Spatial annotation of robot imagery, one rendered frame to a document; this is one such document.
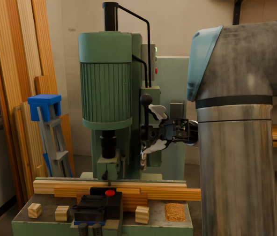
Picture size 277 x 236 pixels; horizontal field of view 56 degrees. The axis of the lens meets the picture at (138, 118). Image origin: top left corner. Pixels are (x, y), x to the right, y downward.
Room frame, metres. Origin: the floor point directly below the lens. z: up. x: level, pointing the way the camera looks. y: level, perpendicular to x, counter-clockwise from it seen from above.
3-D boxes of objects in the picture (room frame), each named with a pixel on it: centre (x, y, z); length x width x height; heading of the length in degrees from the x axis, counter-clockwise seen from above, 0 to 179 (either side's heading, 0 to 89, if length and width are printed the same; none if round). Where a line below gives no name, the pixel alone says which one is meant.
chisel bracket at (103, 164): (0.91, 0.11, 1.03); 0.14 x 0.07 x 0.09; 177
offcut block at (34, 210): (0.78, 0.36, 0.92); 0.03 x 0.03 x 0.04; 82
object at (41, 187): (0.91, 0.11, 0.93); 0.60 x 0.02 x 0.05; 87
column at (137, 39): (1.18, 0.10, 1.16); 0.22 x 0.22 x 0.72; 87
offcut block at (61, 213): (0.76, 0.26, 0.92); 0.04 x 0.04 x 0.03; 1
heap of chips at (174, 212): (0.79, -0.13, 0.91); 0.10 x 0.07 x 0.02; 177
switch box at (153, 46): (1.20, -0.05, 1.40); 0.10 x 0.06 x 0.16; 177
